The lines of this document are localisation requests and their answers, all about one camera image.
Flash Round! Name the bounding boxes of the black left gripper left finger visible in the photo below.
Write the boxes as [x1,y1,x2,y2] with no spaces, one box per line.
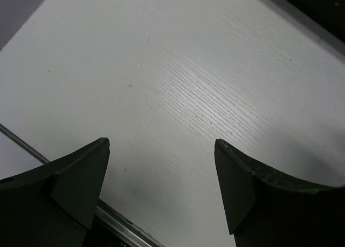
[1,138,110,246]

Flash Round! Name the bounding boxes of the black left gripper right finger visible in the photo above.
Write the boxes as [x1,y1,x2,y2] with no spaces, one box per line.
[215,139,344,246]

